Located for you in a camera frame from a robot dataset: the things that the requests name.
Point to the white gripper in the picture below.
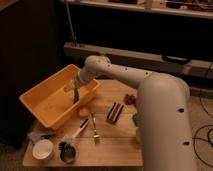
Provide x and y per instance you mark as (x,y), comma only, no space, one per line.
(71,85)

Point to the brown striped chocolate bar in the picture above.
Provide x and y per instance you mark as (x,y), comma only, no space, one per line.
(114,113)

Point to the silver fork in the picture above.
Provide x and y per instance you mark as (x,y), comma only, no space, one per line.
(96,136)

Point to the white round cup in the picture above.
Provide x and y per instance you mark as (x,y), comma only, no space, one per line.
(43,150)

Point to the brown toy grape bunch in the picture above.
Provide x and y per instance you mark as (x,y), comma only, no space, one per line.
(130,99)

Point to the grey metal rail beam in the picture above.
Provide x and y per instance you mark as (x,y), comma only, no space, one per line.
(147,61)

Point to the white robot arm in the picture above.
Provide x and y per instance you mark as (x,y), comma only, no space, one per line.
(162,105)

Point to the grey vertical metal pole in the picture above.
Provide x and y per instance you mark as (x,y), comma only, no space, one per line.
(73,37)

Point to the yellow plastic tray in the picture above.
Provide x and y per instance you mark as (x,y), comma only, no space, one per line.
(50,104)

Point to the small orange ball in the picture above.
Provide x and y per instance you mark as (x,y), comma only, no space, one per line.
(83,112)

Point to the grey crumpled cloth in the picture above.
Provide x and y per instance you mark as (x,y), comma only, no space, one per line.
(36,136)

